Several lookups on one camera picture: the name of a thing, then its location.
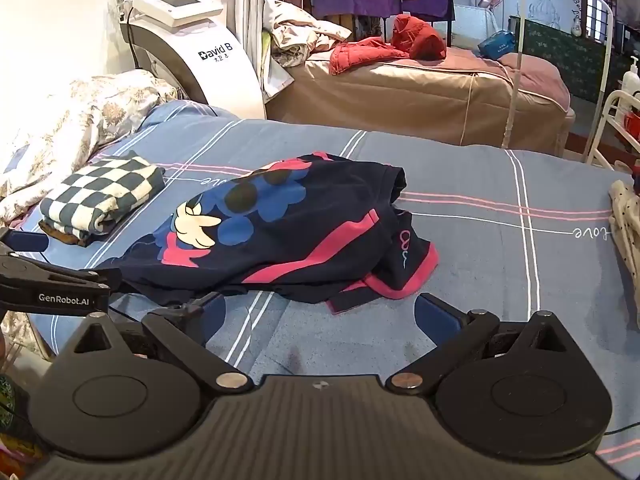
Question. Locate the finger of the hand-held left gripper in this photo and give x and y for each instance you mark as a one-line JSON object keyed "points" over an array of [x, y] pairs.
{"points": [[27, 241], [60, 275]]}

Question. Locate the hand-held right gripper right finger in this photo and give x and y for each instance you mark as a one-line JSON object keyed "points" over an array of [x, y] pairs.
{"points": [[435, 315]]}

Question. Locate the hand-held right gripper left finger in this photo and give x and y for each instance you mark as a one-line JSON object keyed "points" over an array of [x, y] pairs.
{"points": [[212, 312]]}

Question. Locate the navy cartoon print shirt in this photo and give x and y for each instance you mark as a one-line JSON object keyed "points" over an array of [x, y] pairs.
{"points": [[300, 230]]}

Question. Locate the pile of clothes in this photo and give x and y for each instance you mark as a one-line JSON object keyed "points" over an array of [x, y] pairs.
{"points": [[625, 230]]}

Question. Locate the blue-grey striped bed sheet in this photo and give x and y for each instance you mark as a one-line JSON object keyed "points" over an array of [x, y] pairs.
{"points": [[490, 260]]}

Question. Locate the folded checkered cloth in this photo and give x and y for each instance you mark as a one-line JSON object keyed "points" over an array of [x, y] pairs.
{"points": [[95, 192]]}

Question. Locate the floral quilt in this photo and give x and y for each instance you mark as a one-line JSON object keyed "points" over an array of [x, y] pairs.
{"points": [[65, 130]]}

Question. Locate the brown massage bed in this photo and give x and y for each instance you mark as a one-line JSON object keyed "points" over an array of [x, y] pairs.
{"points": [[410, 95]]}

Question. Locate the white beauty machine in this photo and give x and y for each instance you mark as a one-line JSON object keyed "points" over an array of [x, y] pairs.
{"points": [[200, 60]]}

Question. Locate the pink blanket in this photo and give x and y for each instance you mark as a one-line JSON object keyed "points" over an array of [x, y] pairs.
{"points": [[530, 72]]}

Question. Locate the white metal cart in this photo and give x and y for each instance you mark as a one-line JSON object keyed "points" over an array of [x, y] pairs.
{"points": [[615, 125]]}

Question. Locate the red padded jacket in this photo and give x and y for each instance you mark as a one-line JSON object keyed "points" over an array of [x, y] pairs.
{"points": [[385, 45]]}

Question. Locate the blue bag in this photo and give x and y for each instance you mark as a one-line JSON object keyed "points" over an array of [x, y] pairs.
{"points": [[496, 44]]}

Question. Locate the crumpled beige bedding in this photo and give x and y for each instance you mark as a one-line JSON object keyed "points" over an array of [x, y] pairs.
{"points": [[300, 35]]}

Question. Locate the white pump bottle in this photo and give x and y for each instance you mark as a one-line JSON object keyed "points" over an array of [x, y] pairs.
{"points": [[630, 80]]}

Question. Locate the white hanging garment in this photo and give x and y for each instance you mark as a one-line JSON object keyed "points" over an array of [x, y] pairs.
{"points": [[255, 10]]}

